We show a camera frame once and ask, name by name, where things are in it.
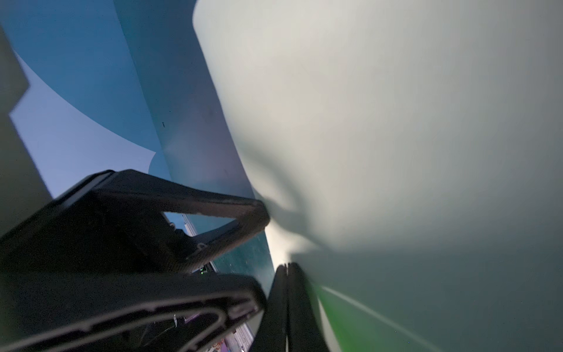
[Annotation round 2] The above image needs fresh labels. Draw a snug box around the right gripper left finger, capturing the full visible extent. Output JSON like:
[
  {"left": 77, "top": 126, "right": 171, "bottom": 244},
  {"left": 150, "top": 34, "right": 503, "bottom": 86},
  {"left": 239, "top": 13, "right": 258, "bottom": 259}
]
[{"left": 249, "top": 265, "right": 288, "bottom": 352}]

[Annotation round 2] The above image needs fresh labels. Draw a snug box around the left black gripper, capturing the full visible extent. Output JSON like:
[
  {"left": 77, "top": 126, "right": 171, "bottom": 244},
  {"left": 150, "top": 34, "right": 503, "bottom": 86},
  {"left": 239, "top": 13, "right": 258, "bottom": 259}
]
[{"left": 1, "top": 170, "right": 270, "bottom": 351}]

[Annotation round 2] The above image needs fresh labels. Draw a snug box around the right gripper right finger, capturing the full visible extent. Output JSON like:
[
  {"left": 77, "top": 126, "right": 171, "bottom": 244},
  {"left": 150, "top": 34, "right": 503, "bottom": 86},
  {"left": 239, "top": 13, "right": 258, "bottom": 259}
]
[{"left": 287, "top": 263, "right": 329, "bottom": 352}]

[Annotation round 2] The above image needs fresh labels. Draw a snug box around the light green paper sheet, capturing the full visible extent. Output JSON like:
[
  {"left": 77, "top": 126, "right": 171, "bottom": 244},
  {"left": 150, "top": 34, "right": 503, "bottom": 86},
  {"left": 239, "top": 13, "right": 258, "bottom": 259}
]
[{"left": 193, "top": 1, "right": 562, "bottom": 351}]

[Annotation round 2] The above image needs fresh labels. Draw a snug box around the dark green table mat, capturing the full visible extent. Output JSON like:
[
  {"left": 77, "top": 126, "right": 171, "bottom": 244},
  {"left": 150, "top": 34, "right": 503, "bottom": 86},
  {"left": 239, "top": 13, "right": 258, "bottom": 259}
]
[{"left": 111, "top": 0, "right": 276, "bottom": 293}]

